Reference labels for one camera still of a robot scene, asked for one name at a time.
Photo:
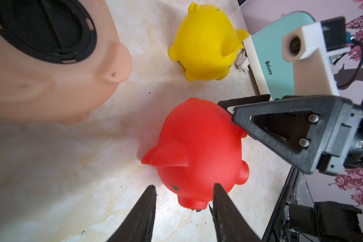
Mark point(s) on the red piggy bank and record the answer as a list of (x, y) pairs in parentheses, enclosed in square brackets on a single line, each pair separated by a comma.
[(198, 147)]

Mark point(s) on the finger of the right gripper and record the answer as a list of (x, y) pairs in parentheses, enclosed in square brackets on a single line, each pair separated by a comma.
[(225, 104)]

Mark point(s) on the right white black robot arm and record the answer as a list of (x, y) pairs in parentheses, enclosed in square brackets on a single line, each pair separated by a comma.
[(328, 221)]

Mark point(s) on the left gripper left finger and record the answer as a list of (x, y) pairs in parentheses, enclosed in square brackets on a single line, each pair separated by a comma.
[(138, 225)]

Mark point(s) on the black plug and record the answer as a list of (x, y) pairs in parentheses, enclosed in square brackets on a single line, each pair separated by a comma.
[(59, 32)]

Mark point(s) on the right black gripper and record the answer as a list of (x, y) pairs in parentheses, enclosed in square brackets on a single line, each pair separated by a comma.
[(312, 133)]

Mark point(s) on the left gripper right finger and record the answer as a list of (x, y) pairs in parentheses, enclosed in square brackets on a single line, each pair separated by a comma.
[(229, 224)]

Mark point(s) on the mint green toaster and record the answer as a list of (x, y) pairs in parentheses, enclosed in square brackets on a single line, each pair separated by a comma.
[(272, 74)]

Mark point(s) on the yellow piggy bank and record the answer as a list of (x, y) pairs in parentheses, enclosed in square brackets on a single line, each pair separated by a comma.
[(206, 44)]

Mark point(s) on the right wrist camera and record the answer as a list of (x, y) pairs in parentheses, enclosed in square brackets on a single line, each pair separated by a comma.
[(309, 49)]

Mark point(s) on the white toaster plug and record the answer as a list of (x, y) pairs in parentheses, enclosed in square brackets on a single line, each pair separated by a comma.
[(242, 62)]

